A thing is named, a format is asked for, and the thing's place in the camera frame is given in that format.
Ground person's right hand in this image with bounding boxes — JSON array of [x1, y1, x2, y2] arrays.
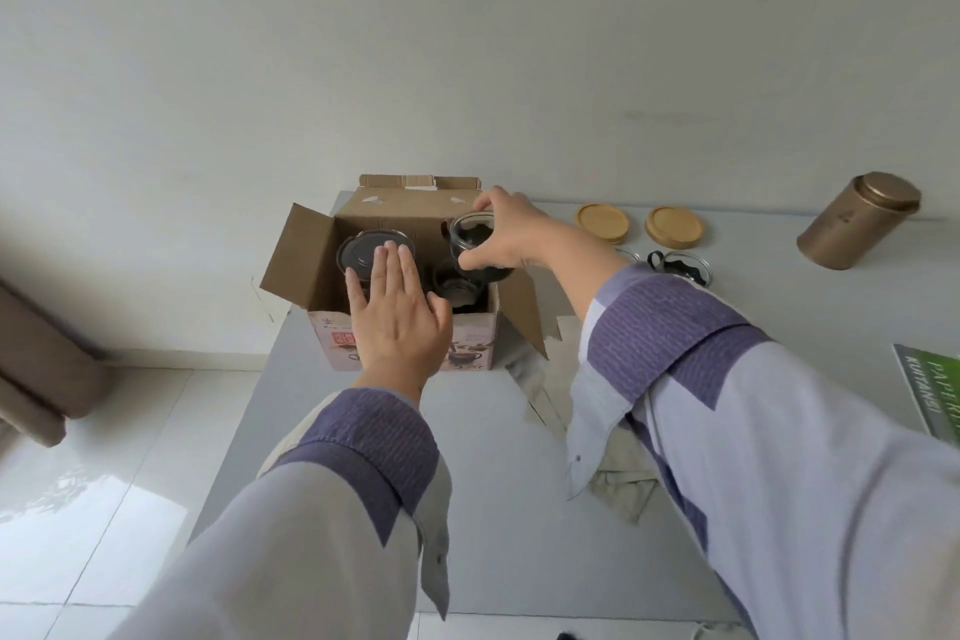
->
[[457, 188, 562, 275]]

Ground brown upholstered furniture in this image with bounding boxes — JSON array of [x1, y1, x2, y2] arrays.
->
[[0, 275, 115, 449]]

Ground open cardboard box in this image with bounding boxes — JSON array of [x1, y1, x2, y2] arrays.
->
[[259, 174, 550, 372]]

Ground person's right forearm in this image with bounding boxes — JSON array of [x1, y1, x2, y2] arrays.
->
[[534, 230, 960, 640]]

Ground small dark glass jar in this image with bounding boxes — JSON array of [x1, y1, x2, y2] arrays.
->
[[430, 263, 483, 308]]

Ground glass jar with black lid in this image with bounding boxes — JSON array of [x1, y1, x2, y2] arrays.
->
[[335, 230, 417, 292]]

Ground green and white booklet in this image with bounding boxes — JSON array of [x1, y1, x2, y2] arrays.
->
[[891, 343, 960, 448]]

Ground glass jar with dark contents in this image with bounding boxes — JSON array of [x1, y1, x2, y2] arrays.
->
[[447, 210, 519, 285]]

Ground round wooden lid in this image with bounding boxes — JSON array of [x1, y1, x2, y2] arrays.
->
[[574, 203, 632, 246], [644, 205, 707, 249]]

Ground person's left forearm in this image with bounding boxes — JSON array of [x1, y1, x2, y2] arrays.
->
[[112, 384, 454, 640]]

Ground glass dish with black clip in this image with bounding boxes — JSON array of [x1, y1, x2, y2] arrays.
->
[[646, 250, 714, 289]]

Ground person's left hand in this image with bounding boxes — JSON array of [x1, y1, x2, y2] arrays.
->
[[345, 242, 454, 405]]

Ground gold metal tin canister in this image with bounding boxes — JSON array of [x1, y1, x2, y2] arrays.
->
[[795, 171, 923, 272]]

